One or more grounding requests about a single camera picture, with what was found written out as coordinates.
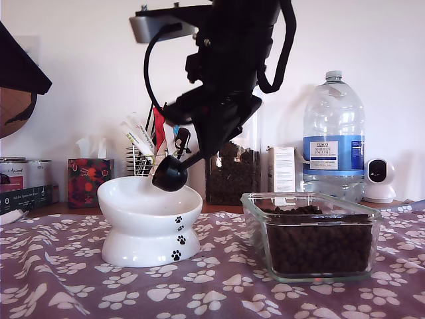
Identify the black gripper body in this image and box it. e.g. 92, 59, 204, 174
164, 23, 275, 126

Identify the black plastic measuring spoon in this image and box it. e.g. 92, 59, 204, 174
151, 154, 204, 193

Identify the white ceramic paw-print cat bowl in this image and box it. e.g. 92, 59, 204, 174
97, 176, 203, 268

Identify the black plastic clip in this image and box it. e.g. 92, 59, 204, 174
174, 128, 193, 161

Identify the tall clear jar white lid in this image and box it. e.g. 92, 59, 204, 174
203, 106, 264, 207

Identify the red treat sachet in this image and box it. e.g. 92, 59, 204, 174
153, 108, 167, 152

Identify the round brown woven disc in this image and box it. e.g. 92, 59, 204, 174
0, 86, 39, 140

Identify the brown kibble in tall jar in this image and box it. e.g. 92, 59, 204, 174
205, 141, 262, 206

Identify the small grey printed carton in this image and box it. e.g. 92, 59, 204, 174
266, 146, 297, 193

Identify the white sachet with script print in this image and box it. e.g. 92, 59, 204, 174
127, 112, 156, 156

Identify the white sachet with green print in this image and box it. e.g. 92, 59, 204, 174
119, 121, 157, 164

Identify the square clear glass dish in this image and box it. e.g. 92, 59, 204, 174
240, 191, 383, 284

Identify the tin can with red label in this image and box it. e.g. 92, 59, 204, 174
0, 157, 29, 193

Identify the large clear water bottle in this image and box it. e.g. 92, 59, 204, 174
301, 70, 366, 203

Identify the white tissue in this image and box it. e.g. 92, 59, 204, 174
75, 136, 108, 160

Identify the tin can with white label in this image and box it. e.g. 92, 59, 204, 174
27, 159, 53, 189

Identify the floral tissue box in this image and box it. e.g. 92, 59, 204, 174
67, 158, 116, 209

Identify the dark green flat carton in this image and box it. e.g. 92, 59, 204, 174
0, 184, 54, 216

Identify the brown kibble mass in dish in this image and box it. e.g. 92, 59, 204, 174
264, 205, 373, 276

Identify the small white flat dish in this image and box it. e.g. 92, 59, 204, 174
0, 209, 29, 227

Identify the purple paw-print cloth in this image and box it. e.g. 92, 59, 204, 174
0, 200, 425, 319

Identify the white wall switch plate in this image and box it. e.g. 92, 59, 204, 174
13, 35, 43, 68

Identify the thick black sleeved cable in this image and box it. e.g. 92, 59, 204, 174
258, 0, 298, 94

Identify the chrome wire basket holder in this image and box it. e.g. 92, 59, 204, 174
125, 146, 185, 183

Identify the thin black camera cable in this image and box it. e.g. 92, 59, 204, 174
143, 25, 183, 112

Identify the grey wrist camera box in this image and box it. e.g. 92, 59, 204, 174
129, 3, 213, 44

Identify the small white round camera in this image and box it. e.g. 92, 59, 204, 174
363, 158, 397, 204

